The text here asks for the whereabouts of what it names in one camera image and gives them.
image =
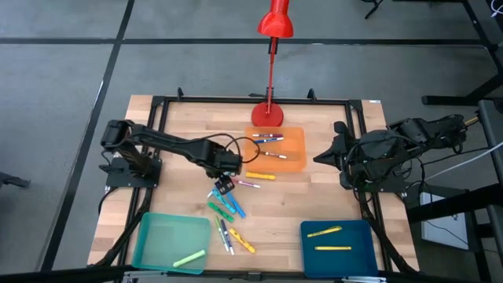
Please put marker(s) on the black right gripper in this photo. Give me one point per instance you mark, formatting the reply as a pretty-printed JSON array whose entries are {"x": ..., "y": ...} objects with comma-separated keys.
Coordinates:
[{"x": 346, "y": 157}]

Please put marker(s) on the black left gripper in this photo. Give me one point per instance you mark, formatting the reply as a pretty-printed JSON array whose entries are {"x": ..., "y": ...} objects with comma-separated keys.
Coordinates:
[{"x": 226, "y": 161}]

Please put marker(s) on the blue thin dry-erase marker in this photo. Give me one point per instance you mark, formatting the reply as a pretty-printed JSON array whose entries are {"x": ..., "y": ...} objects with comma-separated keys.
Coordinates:
[
  {"x": 210, "y": 193},
  {"x": 269, "y": 140}
]

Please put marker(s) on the yellow Sharpie highlighter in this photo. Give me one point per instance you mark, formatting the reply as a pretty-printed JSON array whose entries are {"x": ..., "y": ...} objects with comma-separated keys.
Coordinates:
[
  {"x": 242, "y": 240},
  {"x": 260, "y": 175}
]

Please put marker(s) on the teal Sharpie highlighter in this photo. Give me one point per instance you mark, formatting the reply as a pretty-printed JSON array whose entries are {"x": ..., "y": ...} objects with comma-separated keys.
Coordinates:
[{"x": 226, "y": 203}]

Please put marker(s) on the blue highlighter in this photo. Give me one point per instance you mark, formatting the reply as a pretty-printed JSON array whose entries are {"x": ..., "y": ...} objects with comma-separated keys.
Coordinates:
[{"x": 237, "y": 206}]

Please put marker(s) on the purple thin dry-erase marker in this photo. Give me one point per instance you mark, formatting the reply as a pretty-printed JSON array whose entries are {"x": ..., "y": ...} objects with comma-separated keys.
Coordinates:
[{"x": 267, "y": 135}]

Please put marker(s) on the green Sharpie highlighter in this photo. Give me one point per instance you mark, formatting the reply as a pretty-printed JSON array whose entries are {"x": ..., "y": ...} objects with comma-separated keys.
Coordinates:
[{"x": 220, "y": 212}]

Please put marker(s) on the green thin dry-erase marker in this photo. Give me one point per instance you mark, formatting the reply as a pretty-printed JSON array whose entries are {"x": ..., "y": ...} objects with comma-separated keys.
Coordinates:
[{"x": 219, "y": 230}]

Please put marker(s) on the slim yellow highlighter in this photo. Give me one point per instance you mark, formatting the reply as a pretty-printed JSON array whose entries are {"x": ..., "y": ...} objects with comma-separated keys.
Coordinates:
[
  {"x": 324, "y": 232},
  {"x": 333, "y": 248}
]

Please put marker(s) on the light green highlighter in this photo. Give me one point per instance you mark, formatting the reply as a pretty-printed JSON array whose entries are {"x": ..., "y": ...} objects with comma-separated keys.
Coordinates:
[{"x": 189, "y": 258}]

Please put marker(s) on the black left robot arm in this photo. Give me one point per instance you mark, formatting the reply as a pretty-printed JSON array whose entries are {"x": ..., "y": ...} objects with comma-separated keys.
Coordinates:
[{"x": 165, "y": 141}]

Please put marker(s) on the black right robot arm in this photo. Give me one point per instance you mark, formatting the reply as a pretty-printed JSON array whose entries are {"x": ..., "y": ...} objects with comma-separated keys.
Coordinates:
[{"x": 424, "y": 131}]

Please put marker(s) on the orange translucent plastic bin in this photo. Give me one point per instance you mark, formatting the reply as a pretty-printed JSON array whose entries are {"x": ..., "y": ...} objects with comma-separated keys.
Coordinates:
[{"x": 292, "y": 163}]

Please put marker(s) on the white label sticker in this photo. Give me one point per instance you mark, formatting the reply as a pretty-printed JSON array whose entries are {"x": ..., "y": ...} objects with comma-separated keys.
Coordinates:
[{"x": 375, "y": 101}]

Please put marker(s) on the teal translucent plastic bin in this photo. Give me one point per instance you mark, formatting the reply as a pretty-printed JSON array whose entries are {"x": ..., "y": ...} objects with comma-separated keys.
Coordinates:
[{"x": 171, "y": 236}]

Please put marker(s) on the dark blue plastic bin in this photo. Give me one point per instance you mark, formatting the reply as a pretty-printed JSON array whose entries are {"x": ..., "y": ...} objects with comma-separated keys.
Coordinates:
[{"x": 338, "y": 263}]

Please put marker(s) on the white floor box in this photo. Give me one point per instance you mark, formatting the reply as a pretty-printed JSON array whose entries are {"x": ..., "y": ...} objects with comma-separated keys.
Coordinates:
[{"x": 436, "y": 220}]

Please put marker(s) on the black rig beam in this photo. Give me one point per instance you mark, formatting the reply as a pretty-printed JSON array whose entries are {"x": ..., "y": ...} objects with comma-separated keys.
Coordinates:
[{"x": 452, "y": 202}]

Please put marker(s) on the red desk lamp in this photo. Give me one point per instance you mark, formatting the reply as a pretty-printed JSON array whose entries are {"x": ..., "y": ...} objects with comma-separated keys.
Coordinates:
[{"x": 275, "y": 25}]

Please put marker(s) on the black stand leg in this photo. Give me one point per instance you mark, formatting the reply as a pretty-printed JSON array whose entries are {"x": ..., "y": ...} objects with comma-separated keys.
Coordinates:
[{"x": 375, "y": 7}]

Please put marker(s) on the black rig crossbar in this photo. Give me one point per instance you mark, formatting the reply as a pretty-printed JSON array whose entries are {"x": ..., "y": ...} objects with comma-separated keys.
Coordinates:
[{"x": 59, "y": 275}]

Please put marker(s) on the dark chair base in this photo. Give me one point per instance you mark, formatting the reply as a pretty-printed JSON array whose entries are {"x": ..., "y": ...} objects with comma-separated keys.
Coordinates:
[{"x": 12, "y": 180}]

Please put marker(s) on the black aluminium table frame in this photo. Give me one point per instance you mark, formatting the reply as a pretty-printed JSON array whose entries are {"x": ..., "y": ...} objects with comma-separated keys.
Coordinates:
[{"x": 298, "y": 100}]

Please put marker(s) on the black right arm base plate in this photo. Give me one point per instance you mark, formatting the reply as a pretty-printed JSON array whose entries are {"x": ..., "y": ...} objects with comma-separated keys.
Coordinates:
[{"x": 393, "y": 185}]

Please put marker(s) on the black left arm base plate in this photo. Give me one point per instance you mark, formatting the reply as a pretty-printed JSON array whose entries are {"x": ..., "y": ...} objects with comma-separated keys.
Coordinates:
[{"x": 118, "y": 181}]

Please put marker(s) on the silver aluminium bracket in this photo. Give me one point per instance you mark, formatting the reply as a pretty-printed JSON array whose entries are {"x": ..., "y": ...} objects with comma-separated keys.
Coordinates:
[
  {"x": 145, "y": 275},
  {"x": 363, "y": 280}
]

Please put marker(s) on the black neighbouring desk frame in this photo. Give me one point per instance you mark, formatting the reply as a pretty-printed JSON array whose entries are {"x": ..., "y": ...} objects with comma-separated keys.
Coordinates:
[{"x": 452, "y": 99}]

